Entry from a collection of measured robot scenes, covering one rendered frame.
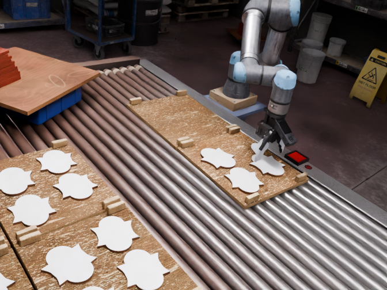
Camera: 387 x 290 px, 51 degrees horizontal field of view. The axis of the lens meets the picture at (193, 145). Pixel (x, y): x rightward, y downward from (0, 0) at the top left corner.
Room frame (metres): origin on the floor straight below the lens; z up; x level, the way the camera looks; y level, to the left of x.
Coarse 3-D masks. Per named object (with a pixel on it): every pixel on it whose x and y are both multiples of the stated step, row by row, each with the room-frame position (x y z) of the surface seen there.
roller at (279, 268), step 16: (96, 112) 1.66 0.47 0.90; (144, 144) 1.42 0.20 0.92; (160, 160) 1.32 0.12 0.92; (176, 176) 1.24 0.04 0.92; (192, 192) 1.16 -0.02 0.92; (208, 208) 1.09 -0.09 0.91; (224, 224) 1.03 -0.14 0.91; (240, 240) 0.97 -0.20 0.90; (256, 256) 0.92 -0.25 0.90; (272, 256) 0.91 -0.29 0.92; (288, 272) 0.85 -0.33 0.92; (304, 288) 0.81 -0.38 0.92
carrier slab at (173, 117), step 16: (176, 96) 1.89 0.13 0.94; (144, 112) 1.66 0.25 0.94; (160, 112) 1.69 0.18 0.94; (176, 112) 1.72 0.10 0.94; (192, 112) 1.74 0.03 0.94; (208, 112) 1.77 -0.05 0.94; (160, 128) 1.54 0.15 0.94; (176, 128) 1.56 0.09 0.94; (192, 128) 1.59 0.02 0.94; (208, 128) 1.61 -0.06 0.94; (224, 128) 1.64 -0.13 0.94; (176, 144) 1.43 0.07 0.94
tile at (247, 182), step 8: (240, 168) 1.32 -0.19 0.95; (224, 176) 1.26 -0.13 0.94; (232, 176) 1.26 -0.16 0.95; (240, 176) 1.26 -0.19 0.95; (248, 176) 1.27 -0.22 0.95; (232, 184) 1.21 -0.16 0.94; (240, 184) 1.21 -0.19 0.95; (248, 184) 1.22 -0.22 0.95; (256, 184) 1.23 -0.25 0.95; (248, 192) 1.18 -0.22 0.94
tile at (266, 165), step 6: (252, 156) 1.42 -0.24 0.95; (264, 156) 1.44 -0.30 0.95; (270, 156) 1.44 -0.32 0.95; (252, 162) 1.37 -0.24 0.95; (258, 162) 1.38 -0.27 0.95; (264, 162) 1.39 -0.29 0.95; (270, 162) 1.40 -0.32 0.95; (276, 162) 1.40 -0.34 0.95; (258, 168) 1.34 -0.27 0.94; (264, 168) 1.35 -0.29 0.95; (270, 168) 1.35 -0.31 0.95; (276, 168) 1.36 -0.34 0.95; (282, 168) 1.37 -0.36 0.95; (264, 174) 1.31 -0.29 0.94; (270, 174) 1.32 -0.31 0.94; (276, 174) 1.32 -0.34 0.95; (282, 174) 1.33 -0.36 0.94
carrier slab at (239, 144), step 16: (208, 144) 1.47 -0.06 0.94; (224, 144) 1.49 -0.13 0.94; (240, 144) 1.52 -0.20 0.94; (192, 160) 1.34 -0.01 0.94; (240, 160) 1.39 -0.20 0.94; (208, 176) 1.25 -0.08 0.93; (256, 176) 1.30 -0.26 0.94; (288, 176) 1.33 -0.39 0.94; (240, 192) 1.18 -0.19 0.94; (272, 192) 1.21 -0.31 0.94
